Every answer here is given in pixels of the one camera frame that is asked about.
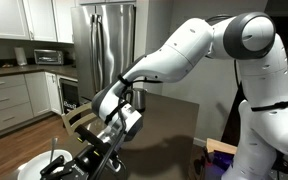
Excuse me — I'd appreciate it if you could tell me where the beige wooden chair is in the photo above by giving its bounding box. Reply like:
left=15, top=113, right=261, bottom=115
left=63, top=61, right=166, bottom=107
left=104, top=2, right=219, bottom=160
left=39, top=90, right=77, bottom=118
left=61, top=103, right=98, bottom=135

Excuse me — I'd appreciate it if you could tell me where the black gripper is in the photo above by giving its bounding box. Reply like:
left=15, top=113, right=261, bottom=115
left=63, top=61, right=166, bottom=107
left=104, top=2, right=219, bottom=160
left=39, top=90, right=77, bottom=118
left=39, top=145, right=122, bottom=180

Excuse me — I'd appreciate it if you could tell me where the stainless electric kettle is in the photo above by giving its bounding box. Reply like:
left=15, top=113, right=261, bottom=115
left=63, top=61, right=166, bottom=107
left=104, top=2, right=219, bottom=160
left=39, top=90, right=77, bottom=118
left=125, top=88, right=146, bottom=113

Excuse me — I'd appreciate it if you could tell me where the wooden board base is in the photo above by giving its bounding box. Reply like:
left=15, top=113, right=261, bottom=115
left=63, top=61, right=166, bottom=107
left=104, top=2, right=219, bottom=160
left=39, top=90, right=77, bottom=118
left=206, top=138, right=237, bottom=154

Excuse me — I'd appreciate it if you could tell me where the white paper towel roll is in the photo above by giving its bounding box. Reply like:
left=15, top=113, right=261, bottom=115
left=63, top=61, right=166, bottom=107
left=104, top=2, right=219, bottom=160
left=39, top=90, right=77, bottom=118
left=14, top=47, right=27, bottom=66

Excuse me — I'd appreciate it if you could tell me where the black wine cooler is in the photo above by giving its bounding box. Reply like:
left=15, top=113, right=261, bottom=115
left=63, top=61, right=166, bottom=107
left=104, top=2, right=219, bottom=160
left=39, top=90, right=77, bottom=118
left=59, top=78, right=80, bottom=114

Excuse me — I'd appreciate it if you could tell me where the stainless steel refrigerator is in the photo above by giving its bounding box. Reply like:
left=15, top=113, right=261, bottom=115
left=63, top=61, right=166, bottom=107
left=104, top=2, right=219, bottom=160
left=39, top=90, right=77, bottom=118
left=71, top=4, right=136, bottom=103

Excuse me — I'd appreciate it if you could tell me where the silver toaster oven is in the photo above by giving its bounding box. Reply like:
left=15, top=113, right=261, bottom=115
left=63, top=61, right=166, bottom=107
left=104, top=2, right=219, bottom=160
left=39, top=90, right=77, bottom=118
left=34, top=49, right=64, bottom=65

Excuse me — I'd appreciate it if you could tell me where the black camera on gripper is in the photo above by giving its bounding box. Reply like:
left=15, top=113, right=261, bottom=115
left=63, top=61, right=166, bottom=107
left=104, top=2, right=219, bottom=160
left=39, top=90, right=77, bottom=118
left=75, top=125, right=110, bottom=153

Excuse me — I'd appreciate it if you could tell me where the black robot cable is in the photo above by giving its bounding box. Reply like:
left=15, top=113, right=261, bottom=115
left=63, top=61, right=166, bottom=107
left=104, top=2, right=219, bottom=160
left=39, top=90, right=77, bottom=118
left=88, top=76, right=163, bottom=180

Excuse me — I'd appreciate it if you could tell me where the metal spoon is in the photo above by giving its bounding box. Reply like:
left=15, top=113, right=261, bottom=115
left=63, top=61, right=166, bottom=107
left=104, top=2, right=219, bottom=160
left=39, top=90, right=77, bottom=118
left=50, top=137, right=58, bottom=163

